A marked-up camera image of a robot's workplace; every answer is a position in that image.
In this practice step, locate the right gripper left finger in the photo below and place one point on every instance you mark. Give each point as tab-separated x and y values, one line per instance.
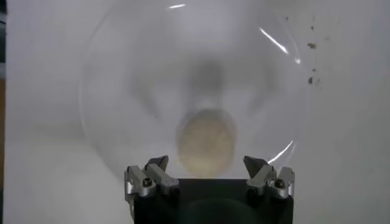
152	179

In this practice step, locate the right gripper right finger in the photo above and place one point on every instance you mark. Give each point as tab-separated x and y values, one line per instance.
268	179

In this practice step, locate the white steamed baozi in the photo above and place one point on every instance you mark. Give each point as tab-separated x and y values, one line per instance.
205	143

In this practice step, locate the white round plate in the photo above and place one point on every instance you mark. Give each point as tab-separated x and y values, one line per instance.
137	76

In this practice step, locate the dark crumb specks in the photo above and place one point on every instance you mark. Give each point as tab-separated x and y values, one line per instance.
311	45

